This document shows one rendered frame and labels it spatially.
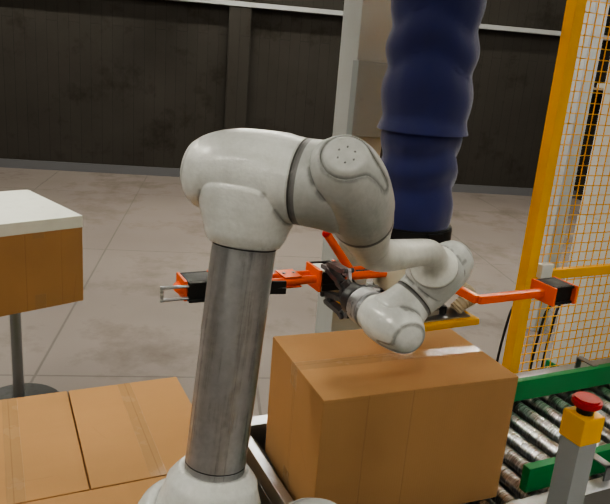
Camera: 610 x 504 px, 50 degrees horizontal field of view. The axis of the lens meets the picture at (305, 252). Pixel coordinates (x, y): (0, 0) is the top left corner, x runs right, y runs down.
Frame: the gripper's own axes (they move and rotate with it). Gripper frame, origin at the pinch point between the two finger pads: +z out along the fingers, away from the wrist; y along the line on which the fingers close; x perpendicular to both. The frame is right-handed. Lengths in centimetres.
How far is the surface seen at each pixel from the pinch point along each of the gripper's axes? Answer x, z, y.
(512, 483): 65, -17, 68
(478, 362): 49, -11, 27
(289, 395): -3.8, 5.9, 37.2
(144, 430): -35, 48, 67
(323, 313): 60, 103, 56
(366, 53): 63, 94, -59
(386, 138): 15.6, 0.2, -36.4
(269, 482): -10, 1, 61
